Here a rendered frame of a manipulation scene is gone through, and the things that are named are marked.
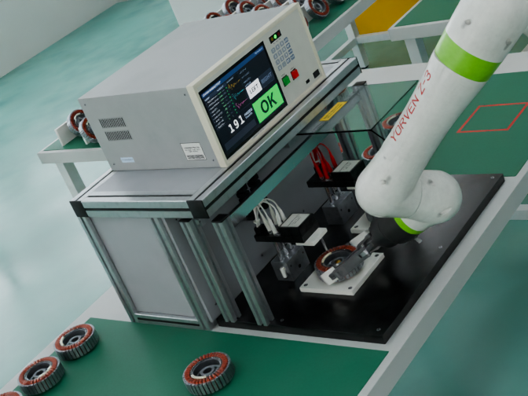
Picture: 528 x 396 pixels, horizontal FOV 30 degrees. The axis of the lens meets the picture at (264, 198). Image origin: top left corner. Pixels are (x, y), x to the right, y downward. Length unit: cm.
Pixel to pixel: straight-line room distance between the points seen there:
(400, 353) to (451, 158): 81
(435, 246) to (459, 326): 109
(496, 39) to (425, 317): 66
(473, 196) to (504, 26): 79
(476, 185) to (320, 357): 65
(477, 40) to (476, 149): 99
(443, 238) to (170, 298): 66
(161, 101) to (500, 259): 177
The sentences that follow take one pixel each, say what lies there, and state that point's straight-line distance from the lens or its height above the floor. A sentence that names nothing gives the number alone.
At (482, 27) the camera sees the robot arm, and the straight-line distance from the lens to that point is 173.
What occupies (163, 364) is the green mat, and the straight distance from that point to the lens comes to 232.
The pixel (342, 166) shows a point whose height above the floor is 92.
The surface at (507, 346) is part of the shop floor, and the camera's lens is 321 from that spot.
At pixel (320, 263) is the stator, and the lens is 229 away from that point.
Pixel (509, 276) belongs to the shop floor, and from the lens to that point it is 352.
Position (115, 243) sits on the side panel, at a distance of 241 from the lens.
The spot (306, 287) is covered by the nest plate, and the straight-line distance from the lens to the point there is 229.
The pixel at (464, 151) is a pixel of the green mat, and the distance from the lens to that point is 272.
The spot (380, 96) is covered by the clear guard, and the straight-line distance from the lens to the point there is 239.
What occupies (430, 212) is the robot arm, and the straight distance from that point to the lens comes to 198.
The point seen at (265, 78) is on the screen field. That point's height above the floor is 122.
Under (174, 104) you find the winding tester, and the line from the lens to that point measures 219.
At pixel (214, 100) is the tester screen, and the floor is 126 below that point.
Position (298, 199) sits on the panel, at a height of 83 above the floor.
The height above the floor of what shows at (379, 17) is 10.
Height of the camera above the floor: 192
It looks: 24 degrees down
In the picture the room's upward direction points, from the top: 23 degrees counter-clockwise
